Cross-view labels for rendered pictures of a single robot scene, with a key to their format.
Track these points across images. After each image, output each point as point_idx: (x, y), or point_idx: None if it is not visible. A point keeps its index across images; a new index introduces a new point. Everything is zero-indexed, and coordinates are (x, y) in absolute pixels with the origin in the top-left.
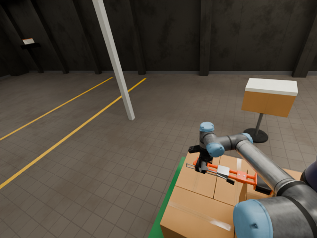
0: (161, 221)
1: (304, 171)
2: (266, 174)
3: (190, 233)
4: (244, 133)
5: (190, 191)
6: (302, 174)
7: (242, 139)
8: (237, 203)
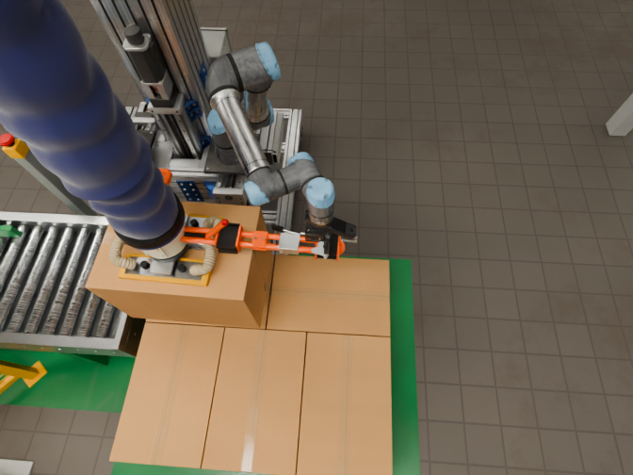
0: (388, 264)
1: (172, 227)
2: (243, 110)
3: (336, 264)
4: (254, 188)
5: (353, 332)
6: (178, 221)
7: (260, 170)
8: (277, 68)
